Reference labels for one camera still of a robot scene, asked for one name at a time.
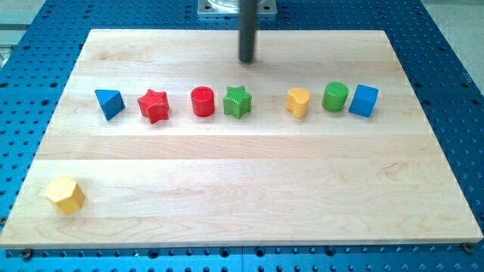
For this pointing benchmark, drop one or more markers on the yellow hexagon block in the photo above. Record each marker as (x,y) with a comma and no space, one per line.
(65,194)

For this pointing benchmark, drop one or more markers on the green star block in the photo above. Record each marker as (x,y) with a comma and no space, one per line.
(237,101)

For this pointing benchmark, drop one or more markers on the red cylinder block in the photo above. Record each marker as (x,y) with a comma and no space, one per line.
(202,99)

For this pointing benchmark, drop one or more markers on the yellow heart block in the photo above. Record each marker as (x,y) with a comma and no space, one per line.
(298,101)

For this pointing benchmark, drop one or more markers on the light wooden board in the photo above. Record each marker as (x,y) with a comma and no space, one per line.
(268,178)

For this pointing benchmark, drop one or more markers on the red star block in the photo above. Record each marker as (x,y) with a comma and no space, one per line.
(154,105)

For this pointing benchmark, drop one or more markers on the green cylinder block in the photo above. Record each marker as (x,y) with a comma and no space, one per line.
(335,95)

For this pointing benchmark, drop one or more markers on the blue cube block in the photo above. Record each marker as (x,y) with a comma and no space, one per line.
(364,100)

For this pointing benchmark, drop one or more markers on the blue triangular block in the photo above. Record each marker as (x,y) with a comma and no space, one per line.
(111,102)

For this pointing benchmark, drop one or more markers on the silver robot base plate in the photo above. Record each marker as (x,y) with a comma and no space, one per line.
(214,8)

